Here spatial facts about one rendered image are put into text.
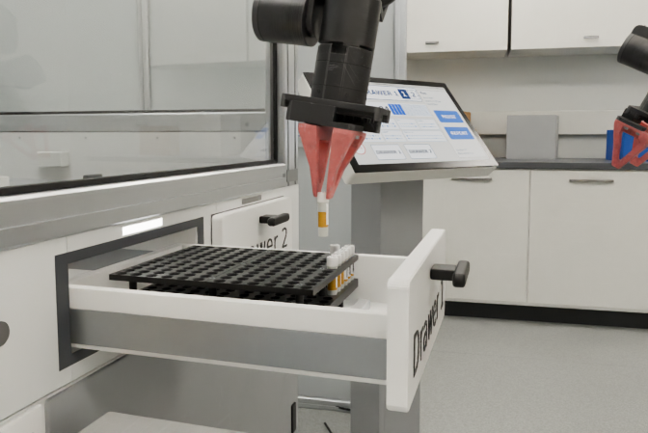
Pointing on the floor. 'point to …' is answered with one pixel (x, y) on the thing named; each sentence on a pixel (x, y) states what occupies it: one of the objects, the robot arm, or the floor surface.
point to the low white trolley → (111, 421)
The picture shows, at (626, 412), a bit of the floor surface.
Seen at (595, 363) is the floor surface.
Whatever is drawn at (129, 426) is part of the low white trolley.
